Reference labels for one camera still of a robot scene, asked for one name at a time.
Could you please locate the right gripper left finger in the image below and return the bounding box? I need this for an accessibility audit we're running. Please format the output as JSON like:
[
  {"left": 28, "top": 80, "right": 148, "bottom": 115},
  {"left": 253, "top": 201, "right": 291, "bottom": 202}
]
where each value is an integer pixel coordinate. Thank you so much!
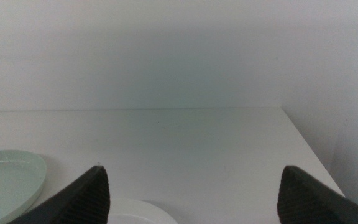
[{"left": 7, "top": 165, "right": 111, "bottom": 224}]

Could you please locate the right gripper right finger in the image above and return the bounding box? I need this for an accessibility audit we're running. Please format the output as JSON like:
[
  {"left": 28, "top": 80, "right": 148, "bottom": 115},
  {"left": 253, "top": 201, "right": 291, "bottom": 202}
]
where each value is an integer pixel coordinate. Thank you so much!
[{"left": 277, "top": 165, "right": 358, "bottom": 224}]

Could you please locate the white shallow bowl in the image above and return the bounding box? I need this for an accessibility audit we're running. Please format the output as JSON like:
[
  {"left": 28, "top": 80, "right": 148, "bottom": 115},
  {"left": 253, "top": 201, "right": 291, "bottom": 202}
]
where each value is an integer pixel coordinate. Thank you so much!
[{"left": 106, "top": 198, "right": 179, "bottom": 224}]

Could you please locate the mint green shallow bowl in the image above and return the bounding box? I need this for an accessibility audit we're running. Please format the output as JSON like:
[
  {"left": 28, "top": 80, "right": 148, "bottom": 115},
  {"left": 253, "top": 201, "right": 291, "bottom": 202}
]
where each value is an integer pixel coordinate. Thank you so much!
[{"left": 0, "top": 149, "right": 48, "bottom": 224}]

